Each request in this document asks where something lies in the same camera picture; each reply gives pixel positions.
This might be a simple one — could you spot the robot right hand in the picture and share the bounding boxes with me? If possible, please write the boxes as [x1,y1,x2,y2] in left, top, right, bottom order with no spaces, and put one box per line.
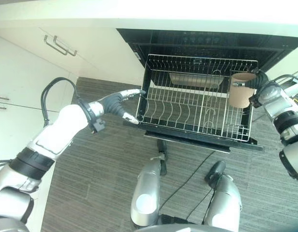
[233,68,284,107]

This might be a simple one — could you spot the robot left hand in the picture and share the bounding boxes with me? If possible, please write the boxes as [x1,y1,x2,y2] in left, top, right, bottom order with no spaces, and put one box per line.
[89,88,147,125]

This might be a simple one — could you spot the brown cylindrical cup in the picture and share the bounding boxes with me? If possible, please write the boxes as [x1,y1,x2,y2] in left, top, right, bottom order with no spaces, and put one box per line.
[228,72,257,109]

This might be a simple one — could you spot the black dishwasher body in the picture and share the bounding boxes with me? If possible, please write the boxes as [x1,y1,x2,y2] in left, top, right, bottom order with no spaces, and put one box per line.
[116,28,298,73]

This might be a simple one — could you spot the white cylindrical object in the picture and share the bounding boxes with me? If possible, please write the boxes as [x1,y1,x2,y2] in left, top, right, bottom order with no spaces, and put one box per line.
[283,78,298,98]

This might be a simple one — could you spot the dark robot left foot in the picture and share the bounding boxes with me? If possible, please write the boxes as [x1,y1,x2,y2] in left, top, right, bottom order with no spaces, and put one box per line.
[156,140,168,176]

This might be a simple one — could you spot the dark robot foot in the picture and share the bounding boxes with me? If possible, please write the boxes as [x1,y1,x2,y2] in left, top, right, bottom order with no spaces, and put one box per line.
[204,160,227,188]
[156,140,168,176]

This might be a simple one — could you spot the stainless steel tray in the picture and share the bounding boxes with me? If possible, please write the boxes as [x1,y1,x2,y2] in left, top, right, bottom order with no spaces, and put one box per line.
[169,72,224,88]

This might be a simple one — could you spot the silver robot left leg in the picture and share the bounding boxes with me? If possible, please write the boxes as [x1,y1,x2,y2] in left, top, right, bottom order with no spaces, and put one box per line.
[130,158,162,224]

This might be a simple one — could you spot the silver robot leg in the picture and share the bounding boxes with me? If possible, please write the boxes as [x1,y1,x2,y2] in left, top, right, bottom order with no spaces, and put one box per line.
[130,158,162,224]
[206,174,243,228]

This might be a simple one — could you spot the dark robot right foot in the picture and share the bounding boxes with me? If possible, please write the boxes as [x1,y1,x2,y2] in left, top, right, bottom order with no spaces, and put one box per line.
[204,160,227,188]

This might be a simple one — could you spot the silver robot right leg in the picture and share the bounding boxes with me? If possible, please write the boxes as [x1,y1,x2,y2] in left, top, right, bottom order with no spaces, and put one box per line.
[206,174,243,228]

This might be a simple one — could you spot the dark robot pelvis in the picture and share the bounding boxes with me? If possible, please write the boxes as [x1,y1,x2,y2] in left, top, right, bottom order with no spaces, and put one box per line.
[138,213,224,232]

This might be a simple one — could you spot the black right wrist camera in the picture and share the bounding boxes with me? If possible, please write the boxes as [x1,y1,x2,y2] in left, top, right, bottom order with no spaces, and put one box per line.
[249,95,264,108]

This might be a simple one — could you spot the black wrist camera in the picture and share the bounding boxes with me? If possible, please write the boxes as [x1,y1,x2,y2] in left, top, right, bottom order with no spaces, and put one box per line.
[249,95,264,108]
[90,118,106,133]

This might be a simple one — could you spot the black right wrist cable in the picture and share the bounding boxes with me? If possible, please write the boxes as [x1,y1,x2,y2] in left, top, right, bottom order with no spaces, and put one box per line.
[271,74,298,86]

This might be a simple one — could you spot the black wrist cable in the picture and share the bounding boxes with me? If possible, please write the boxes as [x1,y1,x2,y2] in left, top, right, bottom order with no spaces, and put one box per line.
[41,77,89,127]
[271,74,298,86]

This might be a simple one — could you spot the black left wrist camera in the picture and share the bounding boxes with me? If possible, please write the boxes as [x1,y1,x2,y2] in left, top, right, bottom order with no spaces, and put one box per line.
[90,118,106,133]

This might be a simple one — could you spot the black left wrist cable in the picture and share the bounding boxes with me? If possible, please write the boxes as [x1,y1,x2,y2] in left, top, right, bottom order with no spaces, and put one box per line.
[41,77,89,127]

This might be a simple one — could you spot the wire dish rack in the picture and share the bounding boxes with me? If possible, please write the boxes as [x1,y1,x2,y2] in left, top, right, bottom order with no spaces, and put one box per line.
[136,53,259,142]

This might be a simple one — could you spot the thin black floor cable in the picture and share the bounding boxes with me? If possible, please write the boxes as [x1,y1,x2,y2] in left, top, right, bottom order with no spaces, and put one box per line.
[160,151,213,215]

